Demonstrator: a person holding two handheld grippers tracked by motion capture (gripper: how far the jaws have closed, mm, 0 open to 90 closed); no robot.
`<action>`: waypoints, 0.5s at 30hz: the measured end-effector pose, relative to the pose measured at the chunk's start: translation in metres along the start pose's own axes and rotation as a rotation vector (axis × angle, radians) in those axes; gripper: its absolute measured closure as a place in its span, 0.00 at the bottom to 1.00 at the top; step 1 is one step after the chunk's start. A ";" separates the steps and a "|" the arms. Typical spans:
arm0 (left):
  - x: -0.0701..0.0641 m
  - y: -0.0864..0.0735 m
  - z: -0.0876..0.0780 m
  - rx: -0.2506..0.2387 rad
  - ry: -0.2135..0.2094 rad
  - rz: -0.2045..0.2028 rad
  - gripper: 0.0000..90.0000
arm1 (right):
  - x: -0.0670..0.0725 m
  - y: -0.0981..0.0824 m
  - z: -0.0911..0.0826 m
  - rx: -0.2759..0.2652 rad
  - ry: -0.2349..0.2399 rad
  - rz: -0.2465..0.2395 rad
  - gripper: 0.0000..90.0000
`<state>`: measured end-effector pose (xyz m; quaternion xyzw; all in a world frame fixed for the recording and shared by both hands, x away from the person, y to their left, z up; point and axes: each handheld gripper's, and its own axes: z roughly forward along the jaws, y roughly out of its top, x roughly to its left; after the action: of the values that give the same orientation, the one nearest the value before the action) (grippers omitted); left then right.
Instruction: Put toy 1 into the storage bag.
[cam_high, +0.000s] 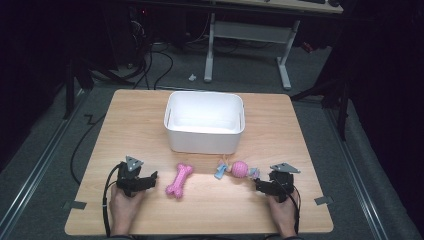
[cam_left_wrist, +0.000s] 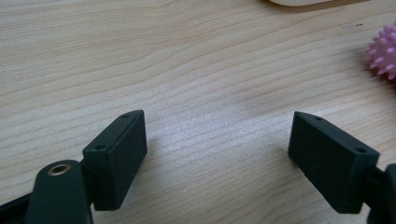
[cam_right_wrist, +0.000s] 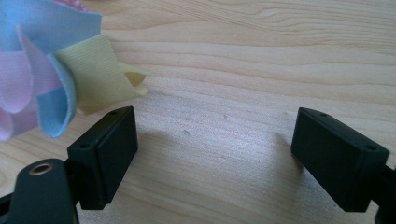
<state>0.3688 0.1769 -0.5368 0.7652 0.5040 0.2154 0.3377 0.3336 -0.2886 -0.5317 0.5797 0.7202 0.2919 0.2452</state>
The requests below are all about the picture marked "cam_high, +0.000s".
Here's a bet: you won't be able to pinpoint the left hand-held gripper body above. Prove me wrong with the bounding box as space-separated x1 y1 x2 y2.
115 155 149 198

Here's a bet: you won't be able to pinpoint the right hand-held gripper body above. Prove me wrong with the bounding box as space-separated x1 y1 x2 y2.
268 162 301 204

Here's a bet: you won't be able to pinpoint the pink ball rope toy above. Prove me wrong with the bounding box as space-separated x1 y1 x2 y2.
213 155 261 181

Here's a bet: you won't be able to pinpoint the pink spiky bone toy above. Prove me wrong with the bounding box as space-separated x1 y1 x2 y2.
165 162 195 200

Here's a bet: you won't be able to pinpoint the white plastic bin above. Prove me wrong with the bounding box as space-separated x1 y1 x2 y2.
163 90 246 155

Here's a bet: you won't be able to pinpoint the person's right hand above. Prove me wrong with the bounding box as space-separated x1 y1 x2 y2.
267 187 300 234

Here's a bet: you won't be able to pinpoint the person's left hand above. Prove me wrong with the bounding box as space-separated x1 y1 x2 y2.
108 183 148 233

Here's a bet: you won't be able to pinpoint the grey tape piece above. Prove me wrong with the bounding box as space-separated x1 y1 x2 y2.
62 199 88 211
313 195 335 206

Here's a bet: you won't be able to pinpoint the black stand legs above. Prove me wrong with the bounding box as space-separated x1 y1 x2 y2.
62 54 136 121
290 74 353 142

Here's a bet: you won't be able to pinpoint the desk with white metal legs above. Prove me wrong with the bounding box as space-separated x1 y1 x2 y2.
203 0 345 92

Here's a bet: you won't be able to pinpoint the right hand-held gripper black cable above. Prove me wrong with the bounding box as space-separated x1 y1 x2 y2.
275 178 302 235

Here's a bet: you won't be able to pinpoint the hand-held gripper black cable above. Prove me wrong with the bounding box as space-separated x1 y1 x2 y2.
275 178 302 235
102 162 124 238

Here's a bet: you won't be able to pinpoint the left hand-held gripper black cable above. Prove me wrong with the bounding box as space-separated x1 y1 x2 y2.
102 162 124 238

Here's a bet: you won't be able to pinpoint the black floor cable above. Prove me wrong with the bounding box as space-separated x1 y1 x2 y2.
69 113 108 186

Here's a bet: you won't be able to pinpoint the metal floor rail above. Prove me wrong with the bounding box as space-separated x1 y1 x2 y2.
0 89 88 236
324 106 391 240

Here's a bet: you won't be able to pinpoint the bundle of black floor cables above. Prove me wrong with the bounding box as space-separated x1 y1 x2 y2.
128 13 175 91

